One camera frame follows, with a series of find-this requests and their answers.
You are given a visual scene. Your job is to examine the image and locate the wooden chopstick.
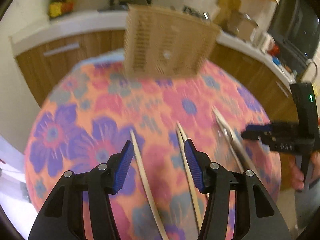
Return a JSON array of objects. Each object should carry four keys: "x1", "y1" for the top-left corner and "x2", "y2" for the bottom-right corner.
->
[
  {"x1": 176, "y1": 121, "x2": 202, "y2": 232},
  {"x1": 130, "y1": 129, "x2": 169, "y2": 240}
]

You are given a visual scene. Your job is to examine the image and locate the person's right hand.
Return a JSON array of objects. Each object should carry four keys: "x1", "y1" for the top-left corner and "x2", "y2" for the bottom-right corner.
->
[{"x1": 289, "y1": 152, "x2": 320, "y2": 191}]

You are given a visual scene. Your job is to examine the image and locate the metal tongs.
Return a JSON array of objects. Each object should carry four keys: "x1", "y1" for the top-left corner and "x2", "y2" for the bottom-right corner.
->
[{"x1": 212, "y1": 107, "x2": 258, "y2": 175}]

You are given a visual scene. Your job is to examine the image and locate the metal pot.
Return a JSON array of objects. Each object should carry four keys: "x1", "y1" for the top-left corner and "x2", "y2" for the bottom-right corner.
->
[{"x1": 227, "y1": 11, "x2": 258, "y2": 42}]

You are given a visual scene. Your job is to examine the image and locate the floral tablecloth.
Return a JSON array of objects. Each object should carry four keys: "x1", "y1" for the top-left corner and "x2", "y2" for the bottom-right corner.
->
[{"x1": 24, "y1": 62, "x2": 268, "y2": 239}]

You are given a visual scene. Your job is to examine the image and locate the black microwave oven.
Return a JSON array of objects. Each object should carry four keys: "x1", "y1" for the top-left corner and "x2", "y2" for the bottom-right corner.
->
[{"x1": 268, "y1": 0, "x2": 319, "y2": 73}]

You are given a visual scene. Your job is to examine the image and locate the wooden cutting board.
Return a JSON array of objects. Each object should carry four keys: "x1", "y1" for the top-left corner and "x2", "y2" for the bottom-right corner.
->
[{"x1": 213, "y1": 0, "x2": 241, "y2": 29}]

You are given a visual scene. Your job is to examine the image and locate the beige plastic utensil basket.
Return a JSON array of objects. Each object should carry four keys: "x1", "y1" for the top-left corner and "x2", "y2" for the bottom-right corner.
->
[{"x1": 123, "y1": 5, "x2": 221, "y2": 78}]

